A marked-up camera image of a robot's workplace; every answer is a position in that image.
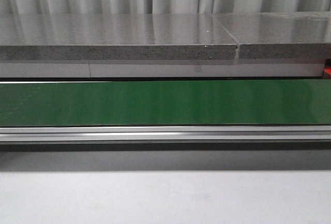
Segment aluminium conveyor side rail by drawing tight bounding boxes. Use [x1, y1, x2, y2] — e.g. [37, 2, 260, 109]
[1, 125, 330, 145]

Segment grey stone countertop slab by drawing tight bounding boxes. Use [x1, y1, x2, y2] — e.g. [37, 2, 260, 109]
[1, 14, 237, 61]
[213, 12, 330, 60]

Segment grey stone countertop slab right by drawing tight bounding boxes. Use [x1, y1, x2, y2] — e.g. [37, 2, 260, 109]
[213, 12, 330, 60]

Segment red plastic tray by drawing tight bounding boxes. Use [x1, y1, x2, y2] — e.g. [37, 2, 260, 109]
[322, 66, 331, 79]

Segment grey stone countertop slab left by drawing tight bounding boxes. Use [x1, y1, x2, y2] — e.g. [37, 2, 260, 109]
[1, 14, 237, 61]

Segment green conveyor belt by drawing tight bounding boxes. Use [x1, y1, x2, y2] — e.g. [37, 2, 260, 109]
[1, 79, 330, 127]

